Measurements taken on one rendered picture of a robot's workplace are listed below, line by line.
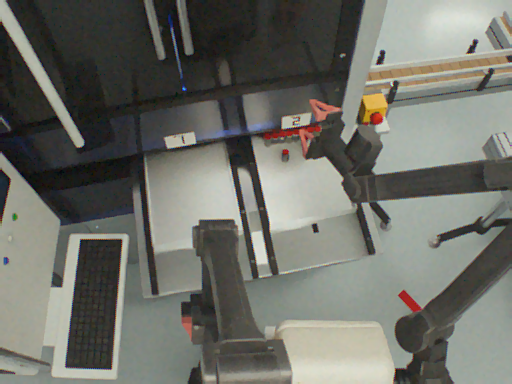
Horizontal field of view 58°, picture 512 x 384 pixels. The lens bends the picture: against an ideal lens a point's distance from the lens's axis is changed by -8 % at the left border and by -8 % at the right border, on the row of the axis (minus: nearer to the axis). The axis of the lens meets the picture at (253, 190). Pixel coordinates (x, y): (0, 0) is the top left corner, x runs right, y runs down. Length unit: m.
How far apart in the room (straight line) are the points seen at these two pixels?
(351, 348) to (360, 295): 1.47
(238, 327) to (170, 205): 0.88
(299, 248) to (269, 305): 0.88
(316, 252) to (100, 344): 0.68
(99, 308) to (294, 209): 0.65
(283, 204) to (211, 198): 0.21
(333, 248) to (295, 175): 0.26
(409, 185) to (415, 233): 1.53
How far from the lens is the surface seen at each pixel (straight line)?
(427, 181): 0.96
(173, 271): 1.43
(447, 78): 1.81
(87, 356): 1.49
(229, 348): 0.65
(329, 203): 1.50
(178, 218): 1.48
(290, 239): 1.44
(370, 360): 0.87
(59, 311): 1.58
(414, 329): 1.01
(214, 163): 1.55
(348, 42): 1.26
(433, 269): 2.47
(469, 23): 3.50
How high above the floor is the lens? 2.22
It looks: 63 degrees down
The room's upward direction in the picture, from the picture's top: 2 degrees counter-clockwise
